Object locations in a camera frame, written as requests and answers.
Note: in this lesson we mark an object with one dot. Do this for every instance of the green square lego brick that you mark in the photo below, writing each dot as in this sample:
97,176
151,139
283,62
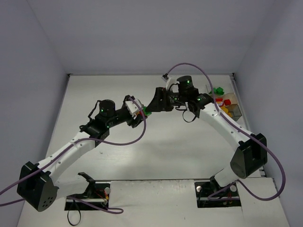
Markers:
220,91

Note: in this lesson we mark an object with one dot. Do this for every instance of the yellow round printed lego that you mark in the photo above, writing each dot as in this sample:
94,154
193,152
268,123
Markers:
224,109

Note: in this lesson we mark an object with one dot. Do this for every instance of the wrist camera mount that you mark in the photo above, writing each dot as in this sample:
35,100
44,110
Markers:
170,81
132,107

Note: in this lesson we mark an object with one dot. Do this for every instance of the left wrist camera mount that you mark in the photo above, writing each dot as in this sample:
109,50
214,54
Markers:
132,107

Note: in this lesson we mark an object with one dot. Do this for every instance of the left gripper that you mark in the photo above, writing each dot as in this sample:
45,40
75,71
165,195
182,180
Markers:
132,118

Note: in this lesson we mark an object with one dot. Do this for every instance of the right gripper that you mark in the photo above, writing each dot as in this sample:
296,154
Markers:
163,99

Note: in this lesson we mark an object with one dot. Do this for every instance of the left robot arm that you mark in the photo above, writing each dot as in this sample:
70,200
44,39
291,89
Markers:
39,183

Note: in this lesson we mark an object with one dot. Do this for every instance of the green arch lego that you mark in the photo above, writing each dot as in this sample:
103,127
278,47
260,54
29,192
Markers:
146,113

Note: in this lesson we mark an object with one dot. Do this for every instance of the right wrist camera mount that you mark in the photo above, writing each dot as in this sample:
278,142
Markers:
170,81

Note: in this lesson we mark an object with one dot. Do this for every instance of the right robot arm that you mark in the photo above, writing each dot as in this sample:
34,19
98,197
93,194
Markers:
249,149

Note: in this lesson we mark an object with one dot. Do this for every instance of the small red lego piece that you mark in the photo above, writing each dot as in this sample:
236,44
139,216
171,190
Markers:
227,102

